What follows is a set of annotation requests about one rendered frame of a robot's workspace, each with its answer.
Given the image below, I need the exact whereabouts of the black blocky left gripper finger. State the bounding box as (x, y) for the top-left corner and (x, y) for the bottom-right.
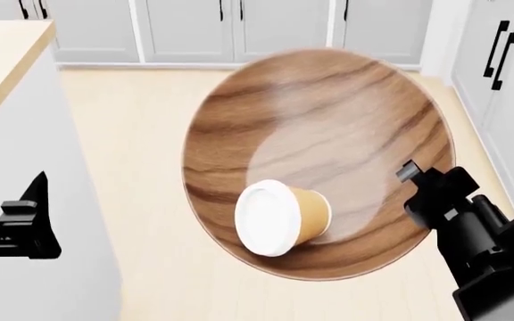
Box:
(0, 199), (39, 229)

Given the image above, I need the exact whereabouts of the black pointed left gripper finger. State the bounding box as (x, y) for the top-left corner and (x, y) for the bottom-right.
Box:
(17, 170), (53, 228)

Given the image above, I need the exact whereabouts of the brown paper cup white lid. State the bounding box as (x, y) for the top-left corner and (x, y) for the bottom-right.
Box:
(233, 179), (333, 258)

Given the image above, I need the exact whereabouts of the white counter beige top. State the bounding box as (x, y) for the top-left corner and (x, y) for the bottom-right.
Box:
(0, 19), (123, 321)

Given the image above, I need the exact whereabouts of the round wooden bowl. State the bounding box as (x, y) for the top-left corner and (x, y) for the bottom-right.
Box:
(180, 48), (457, 281)

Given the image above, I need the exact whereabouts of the black right gripper finger with grey tip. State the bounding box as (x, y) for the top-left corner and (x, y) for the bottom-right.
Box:
(394, 160), (437, 189)

